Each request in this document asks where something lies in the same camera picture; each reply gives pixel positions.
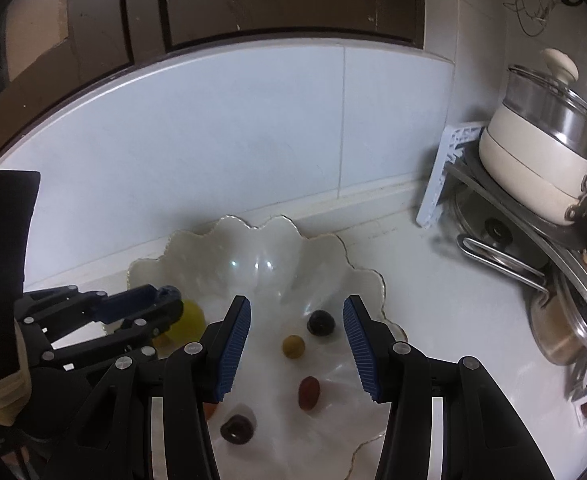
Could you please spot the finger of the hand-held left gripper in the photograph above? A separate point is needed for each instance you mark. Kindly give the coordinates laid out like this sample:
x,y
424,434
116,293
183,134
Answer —
x,y
123,305
98,342

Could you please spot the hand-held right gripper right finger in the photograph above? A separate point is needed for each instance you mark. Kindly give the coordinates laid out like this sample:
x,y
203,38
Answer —
x,y
361,355

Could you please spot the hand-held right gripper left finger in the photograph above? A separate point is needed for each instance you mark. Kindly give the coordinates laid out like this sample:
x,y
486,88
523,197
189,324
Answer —
x,y
233,350

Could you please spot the green apple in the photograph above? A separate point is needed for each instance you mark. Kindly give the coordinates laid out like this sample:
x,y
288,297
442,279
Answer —
x,y
193,322

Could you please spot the dark purple plum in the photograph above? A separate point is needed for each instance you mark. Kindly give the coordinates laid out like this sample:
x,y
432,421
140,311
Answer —
x,y
321,323
236,428

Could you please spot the small brown longan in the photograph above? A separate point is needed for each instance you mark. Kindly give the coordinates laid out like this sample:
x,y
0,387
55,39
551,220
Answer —
x,y
293,347

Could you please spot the red date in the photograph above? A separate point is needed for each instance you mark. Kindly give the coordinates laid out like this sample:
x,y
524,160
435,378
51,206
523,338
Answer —
x,y
212,410
309,392

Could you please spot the white scalloped bowl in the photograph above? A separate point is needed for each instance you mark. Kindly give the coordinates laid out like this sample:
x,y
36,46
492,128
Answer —
x,y
273,270

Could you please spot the metal pan lid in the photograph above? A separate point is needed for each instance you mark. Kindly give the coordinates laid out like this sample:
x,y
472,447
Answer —
x,y
498,230

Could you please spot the white and grey shelf rack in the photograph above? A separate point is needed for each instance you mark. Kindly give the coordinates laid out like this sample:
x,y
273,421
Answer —
x,y
441,175

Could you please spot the stainless steel pot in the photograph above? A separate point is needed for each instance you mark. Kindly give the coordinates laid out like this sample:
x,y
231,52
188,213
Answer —
x,y
558,330

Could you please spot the white pot with glass lid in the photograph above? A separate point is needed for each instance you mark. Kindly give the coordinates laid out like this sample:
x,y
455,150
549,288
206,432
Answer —
x,y
523,160

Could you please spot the brown framed window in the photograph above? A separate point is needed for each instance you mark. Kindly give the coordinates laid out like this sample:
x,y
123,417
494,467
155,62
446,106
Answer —
x,y
198,5

